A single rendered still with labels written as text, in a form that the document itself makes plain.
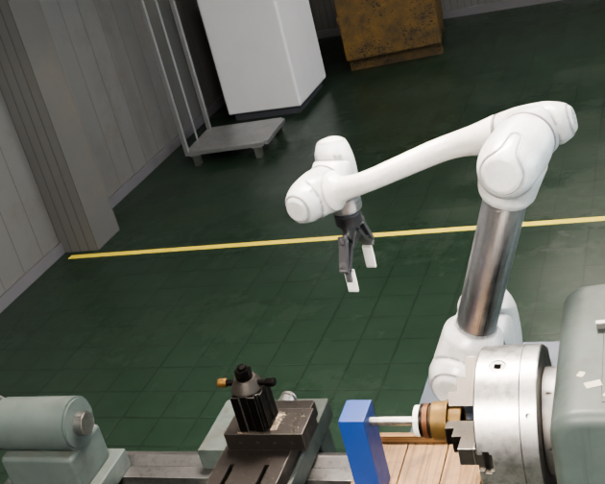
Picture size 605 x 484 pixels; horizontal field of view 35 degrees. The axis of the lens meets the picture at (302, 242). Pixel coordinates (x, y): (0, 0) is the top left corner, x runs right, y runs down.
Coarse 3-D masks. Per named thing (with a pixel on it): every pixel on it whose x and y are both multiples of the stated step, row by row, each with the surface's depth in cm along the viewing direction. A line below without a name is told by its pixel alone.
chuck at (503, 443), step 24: (480, 360) 193; (504, 360) 191; (480, 384) 188; (504, 384) 186; (480, 408) 186; (504, 408) 184; (480, 432) 185; (504, 432) 183; (504, 456) 184; (504, 480) 187
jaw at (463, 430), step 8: (448, 424) 198; (456, 424) 198; (464, 424) 197; (472, 424) 196; (448, 432) 197; (456, 432) 195; (464, 432) 194; (472, 432) 194; (448, 440) 198; (456, 440) 194; (464, 440) 192; (472, 440) 191; (456, 448) 195; (464, 448) 189; (472, 448) 188; (464, 456) 189; (472, 456) 189; (480, 456) 187; (488, 456) 186; (464, 464) 190; (472, 464) 190; (480, 464) 187; (488, 464) 187
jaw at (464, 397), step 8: (472, 360) 201; (472, 368) 201; (472, 376) 201; (456, 384) 202; (464, 384) 201; (472, 384) 201; (448, 392) 202; (456, 392) 202; (464, 392) 201; (472, 392) 200; (448, 400) 202; (456, 400) 201; (464, 400) 201
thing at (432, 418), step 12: (420, 408) 203; (432, 408) 202; (444, 408) 200; (456, 408) 201; (420, 420) 202; (432, 420) 200; (444, 420) 199; (456, 420) 200; (420, 432) 202; (432, 432) 201; (444, 432) 200
